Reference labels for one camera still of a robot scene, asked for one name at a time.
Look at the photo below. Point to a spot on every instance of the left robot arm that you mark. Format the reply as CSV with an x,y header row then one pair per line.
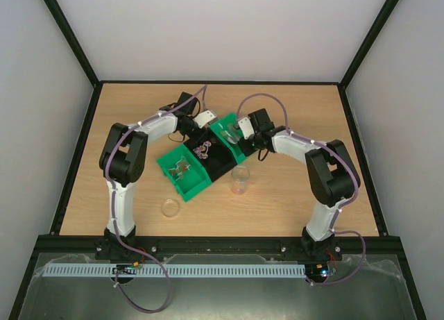
x,y
123,158

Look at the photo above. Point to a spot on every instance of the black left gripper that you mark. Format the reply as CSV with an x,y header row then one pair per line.
x,y
205,135

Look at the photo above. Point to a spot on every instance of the green bin with wrapped candies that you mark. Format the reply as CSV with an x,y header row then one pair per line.
x,y
185,172

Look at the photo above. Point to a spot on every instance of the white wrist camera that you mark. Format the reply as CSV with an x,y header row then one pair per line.
x,y
204,118
246,127

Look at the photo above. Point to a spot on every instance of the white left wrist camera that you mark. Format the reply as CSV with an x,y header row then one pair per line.
x,y
204,118

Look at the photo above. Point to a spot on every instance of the clear glass jar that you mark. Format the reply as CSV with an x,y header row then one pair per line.
x,y
240,176

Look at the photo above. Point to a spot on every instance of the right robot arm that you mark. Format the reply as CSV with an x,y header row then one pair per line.
x,y
333,178

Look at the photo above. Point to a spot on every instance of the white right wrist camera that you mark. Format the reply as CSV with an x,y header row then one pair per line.
x,y
246,127

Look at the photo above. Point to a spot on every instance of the slotted grey cable duct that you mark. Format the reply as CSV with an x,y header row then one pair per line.
x,y
176,270

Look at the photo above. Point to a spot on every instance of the black aluminium frame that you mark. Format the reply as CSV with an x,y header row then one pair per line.
x,y
283,248

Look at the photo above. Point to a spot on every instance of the green bin with gummy candies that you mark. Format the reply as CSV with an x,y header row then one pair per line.
x,y
229,122

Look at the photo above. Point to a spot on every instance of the clear jar lid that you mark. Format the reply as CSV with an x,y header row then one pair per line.
x,y
170,208

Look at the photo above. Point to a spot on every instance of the metal scoop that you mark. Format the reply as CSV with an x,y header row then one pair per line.
x,y
231,136

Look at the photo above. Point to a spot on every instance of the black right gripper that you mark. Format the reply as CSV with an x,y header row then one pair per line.
x,y
246,144

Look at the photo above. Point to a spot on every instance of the black bin with lollipops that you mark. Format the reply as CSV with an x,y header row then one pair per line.
x,y
220,160

